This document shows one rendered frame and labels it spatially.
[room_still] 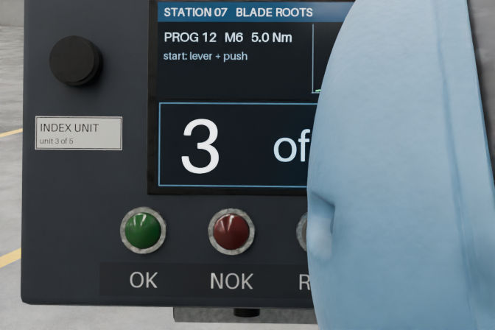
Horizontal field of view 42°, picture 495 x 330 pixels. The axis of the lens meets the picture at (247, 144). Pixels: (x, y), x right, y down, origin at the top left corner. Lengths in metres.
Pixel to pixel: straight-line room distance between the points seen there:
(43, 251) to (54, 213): 0.02
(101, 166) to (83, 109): 0.03
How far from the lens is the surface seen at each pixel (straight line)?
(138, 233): 0.37
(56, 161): 0.39
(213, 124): 0.37
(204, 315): 0.46
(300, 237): 0.37
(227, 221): 0.36
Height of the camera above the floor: 1.25
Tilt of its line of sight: 14 degrees down
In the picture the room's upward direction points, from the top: straight up
